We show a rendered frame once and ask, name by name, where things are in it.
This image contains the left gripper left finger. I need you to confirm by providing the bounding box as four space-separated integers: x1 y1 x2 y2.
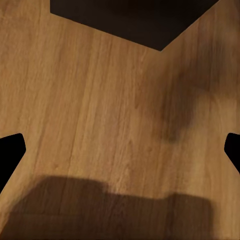
0 133 26 193

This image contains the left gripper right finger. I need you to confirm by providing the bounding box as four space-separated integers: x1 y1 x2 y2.
224 132 240 173

